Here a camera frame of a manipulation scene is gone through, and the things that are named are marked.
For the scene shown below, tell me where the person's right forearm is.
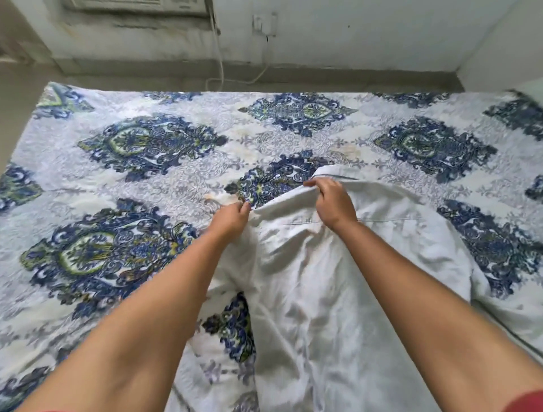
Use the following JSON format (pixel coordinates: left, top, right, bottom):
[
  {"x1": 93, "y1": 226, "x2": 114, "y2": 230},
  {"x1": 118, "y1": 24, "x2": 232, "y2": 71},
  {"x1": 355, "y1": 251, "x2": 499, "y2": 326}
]
[{"x1": 337, "y1": 218, "x2": 543, "y2": 412}]

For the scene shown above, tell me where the bed with blue patterned sheet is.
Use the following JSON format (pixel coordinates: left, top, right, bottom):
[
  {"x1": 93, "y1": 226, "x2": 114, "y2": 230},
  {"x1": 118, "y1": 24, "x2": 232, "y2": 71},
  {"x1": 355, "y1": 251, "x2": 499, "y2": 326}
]
[{"x1": 0, "y1": 78, "x2": 543, "y2": 412}]

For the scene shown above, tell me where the white power cable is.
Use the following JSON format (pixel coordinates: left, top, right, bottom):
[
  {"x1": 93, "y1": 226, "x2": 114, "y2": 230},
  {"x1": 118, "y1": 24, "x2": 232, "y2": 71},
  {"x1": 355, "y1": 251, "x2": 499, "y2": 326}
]
[{"x1": 205, "y1": 4, "x2": 274, "y2": 92}]

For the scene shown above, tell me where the white long-sleeved shirt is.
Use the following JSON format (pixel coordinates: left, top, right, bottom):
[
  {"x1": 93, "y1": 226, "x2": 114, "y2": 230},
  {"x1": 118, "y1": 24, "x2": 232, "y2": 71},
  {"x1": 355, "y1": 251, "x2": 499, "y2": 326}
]
[{"x1": 163, "y1": 164, "x2": 543, "y2": 412}]

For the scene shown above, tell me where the person's left forearm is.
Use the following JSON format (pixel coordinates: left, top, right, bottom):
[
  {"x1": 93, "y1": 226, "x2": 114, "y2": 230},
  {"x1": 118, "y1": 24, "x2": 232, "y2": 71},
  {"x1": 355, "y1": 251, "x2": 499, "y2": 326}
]
[{"x1": 16, "y1": 228, "x2": 232, "y2": 412}]

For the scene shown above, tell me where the white wall socket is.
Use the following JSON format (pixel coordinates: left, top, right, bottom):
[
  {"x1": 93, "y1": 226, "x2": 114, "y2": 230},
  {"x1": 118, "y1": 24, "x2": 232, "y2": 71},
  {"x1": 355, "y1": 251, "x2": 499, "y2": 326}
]
[{"x1": 251, "y1": 12, "x2": 279, "y2": 38}]

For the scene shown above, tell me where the person's right hand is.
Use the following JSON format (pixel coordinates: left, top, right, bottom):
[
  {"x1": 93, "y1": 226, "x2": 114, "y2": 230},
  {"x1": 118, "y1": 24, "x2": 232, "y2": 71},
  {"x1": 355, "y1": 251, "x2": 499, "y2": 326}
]
[{"x1": 302, "y1": 176, "x2": 359, "y2": 235}]

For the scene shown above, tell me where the person's left hand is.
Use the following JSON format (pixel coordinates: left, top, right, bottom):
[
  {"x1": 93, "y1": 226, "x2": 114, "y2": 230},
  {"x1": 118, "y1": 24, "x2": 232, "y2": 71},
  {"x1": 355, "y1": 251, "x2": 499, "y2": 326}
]
[{"x1": 206, "y1": 200, "x2": 252, "y2": 247}]

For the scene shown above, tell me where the white air conditioner unit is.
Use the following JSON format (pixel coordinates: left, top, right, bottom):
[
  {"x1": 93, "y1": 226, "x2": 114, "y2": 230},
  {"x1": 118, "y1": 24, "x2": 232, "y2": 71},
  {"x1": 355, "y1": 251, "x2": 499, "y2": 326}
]
[{"x1": 61, "y1": 0, "x2": 211, "y2": 19}]

